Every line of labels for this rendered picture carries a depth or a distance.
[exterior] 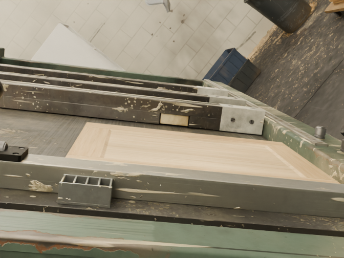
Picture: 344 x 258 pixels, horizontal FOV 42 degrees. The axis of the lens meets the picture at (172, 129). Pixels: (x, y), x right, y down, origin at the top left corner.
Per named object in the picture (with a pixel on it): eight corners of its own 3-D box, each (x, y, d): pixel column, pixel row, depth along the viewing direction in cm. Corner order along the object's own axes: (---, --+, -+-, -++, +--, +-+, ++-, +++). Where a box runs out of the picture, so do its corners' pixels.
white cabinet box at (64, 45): (213, 144, 490) (59, 21, 453) (180, 185, 495) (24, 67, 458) (205, 133, 550) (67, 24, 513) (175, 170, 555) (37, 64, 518)
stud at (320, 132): (326, 140, 105) (328, 128, 105) (316, 139, 105) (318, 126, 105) (321, 137, 108) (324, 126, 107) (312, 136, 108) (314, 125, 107)
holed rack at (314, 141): (327, 147, 97) (328, 144, 97) (315, 145, 97) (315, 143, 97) (209, 80, 259) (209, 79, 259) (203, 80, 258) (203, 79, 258)
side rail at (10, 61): (200, 100, 252) (203, 81, 250) (-1, 78, 242) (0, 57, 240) (198, 99, 260) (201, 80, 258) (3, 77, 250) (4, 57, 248)
